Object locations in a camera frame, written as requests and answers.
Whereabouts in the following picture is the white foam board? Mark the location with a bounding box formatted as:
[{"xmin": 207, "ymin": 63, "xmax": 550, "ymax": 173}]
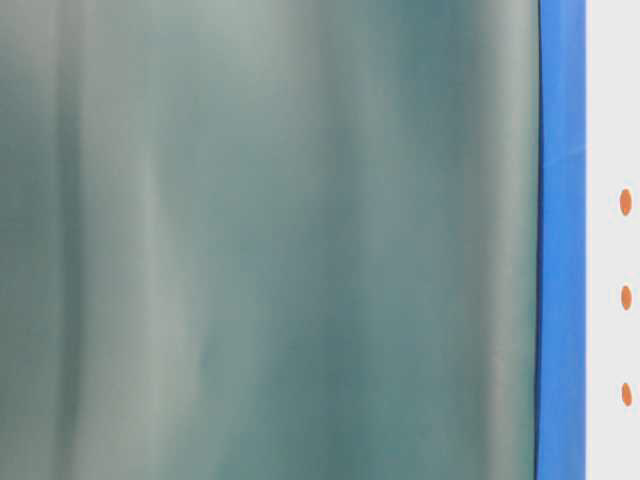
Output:
[{"xmin": 586, "ymin": 1, "xmax": 639, "ymax": 479}]

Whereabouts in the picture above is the green backdrop curtain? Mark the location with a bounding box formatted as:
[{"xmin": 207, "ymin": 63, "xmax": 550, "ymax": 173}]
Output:
[{"xmin": 1, "ymin": 1, "xmax": 539, "ymax": 479}]

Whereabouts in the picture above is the blue table cloth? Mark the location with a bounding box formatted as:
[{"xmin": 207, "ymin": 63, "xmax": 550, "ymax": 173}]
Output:
[{"xmin": 536, "ymin": 1, "xmax": 586, "ymax": 479}]

